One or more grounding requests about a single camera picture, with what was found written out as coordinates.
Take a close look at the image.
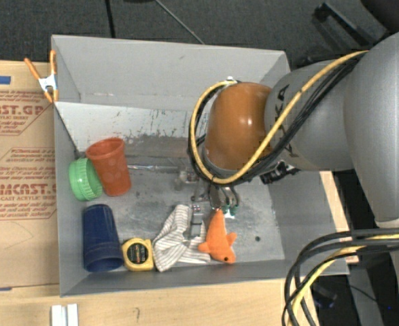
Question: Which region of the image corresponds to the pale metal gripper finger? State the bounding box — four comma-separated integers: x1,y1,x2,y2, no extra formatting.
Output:
188,204,205,241
180,170,204,204

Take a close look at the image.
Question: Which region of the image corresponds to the orange toy fish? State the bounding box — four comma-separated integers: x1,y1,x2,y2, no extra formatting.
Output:
198,209,238,264

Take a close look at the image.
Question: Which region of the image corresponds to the white striped cloth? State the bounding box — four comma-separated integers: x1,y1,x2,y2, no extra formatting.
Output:
151,204,212,273

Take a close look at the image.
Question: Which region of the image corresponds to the thin silver metal rod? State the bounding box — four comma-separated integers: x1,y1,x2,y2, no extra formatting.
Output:
127,163,180,172

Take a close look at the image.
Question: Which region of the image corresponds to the yellow tape measure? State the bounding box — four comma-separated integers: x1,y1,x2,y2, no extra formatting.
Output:
121,238,155,272

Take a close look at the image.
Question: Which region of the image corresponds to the orange plastic cup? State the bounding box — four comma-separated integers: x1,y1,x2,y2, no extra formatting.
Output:
85,137,133,197

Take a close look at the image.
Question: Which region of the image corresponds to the dark blue plastic cup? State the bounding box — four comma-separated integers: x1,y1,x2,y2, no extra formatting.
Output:
82,204,124,273

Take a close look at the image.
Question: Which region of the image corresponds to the green ribbed plastic lid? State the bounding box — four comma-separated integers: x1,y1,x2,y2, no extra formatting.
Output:
68,157,104,202

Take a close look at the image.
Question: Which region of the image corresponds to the grey metal bin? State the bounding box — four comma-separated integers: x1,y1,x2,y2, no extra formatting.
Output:
50,35,351,297

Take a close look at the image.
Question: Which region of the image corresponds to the brown cardboard board red print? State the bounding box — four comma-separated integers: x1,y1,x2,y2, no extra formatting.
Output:
0,58,60,291

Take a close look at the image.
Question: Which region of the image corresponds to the black cylinder on white bracket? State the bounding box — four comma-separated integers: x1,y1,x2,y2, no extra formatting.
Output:
259,160,301,185

